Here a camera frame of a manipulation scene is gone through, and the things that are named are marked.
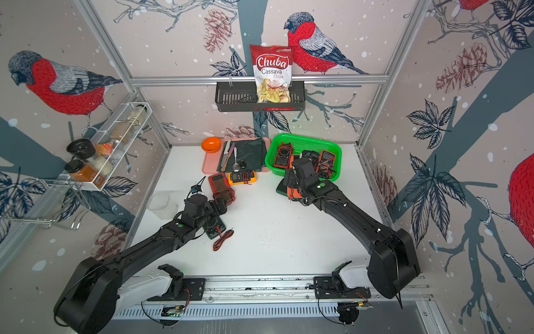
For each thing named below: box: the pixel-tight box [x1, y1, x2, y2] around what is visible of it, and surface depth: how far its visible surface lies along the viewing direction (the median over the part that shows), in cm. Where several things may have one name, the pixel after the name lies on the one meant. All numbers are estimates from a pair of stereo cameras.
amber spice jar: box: [63, 159, 107, 190], surface depth 62 cm
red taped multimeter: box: [208, 172, 236, 206], surface depth 100 cm
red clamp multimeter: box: [273, 141, 294, 170], surface depth 110 cm
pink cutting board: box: [202, 137, 272, 174], surface depth 116 cm
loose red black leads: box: [212, 226, 235, 252], surface depth 87 cm
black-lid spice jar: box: [66, 138, 96, 159], surface depth 63 cm
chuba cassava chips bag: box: [250, 44, 295, 104], surface depth 85 cm
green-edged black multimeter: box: [202, 217, 227, 240], surface depth 87 cm
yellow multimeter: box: [228, 170, 258, 186], surface depth 103 cm
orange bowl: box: [201, 136, 222, 154], surface depth 119 cm
